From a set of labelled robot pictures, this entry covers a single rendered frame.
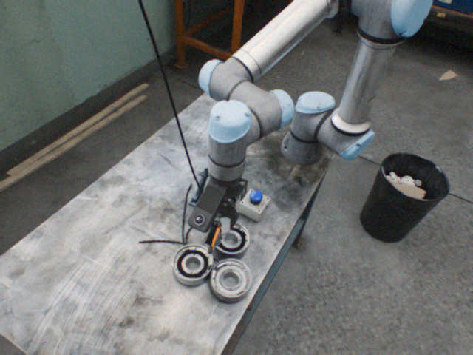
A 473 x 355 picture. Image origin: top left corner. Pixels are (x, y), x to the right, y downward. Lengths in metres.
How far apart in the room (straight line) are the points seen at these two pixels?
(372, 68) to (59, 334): 0.95
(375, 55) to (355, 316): 1.32
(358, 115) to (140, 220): 0.69
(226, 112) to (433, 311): 1.71
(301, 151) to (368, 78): 0.38
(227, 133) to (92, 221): 0.59
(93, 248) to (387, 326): 1.43
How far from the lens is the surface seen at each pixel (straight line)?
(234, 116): 0.63
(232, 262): 0.96
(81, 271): 1.02
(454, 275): 2.32
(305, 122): 1.17
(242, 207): 1.06
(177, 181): 1.16
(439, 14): 4.02
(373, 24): 0.91
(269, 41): 0.82
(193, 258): 0.97
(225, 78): 0.77
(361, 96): 1.02
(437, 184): 2.14
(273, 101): 0.71
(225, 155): 0.66
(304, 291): 1.91
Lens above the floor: 1.67
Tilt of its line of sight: 47 degrees down
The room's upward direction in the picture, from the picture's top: 8 degrees clockwise
